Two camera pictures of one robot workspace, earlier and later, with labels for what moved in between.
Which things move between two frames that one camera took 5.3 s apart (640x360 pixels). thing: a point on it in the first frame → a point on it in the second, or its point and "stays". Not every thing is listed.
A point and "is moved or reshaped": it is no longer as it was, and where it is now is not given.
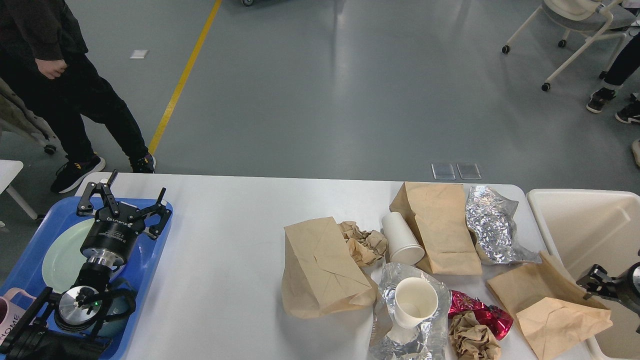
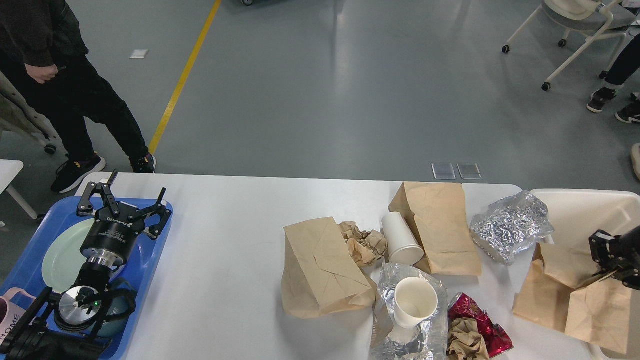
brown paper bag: [436, 213] stays
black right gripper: [626, 289] → [624, 259]
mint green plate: [64, 261] stays
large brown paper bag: [320, 275] stays
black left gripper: [112, 238] stays
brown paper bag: [551, 312] is moved or reshaped
